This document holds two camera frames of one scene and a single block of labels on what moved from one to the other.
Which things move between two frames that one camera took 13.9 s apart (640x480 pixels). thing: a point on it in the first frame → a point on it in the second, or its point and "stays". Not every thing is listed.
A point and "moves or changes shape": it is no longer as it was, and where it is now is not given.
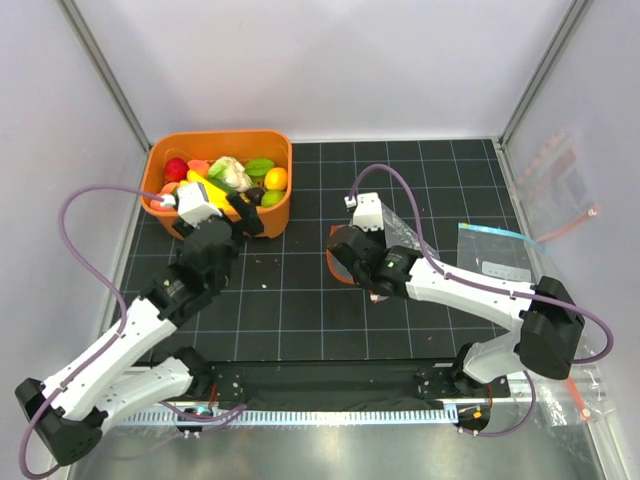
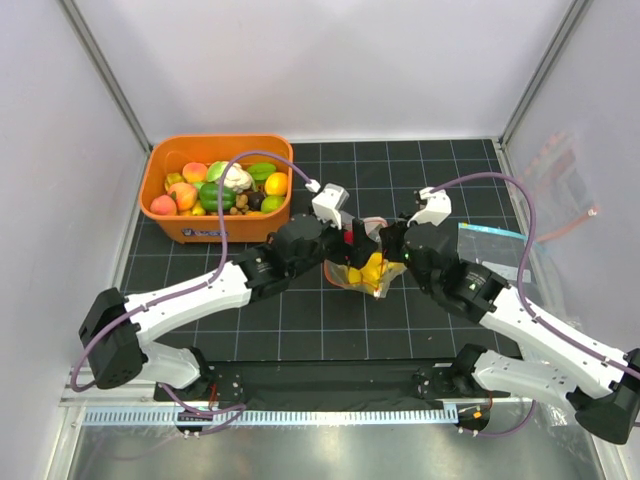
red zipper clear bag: x=396 y=235 moves or changes shape
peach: x=199 y=166 stays
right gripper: x=376 y=233 → x=391 y=236
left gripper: x=249 y=223 → x=362 y=245
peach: x=168 y=188 → x=185 y=194
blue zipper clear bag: x=498 y=254 stays
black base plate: x=330 y=384 stays
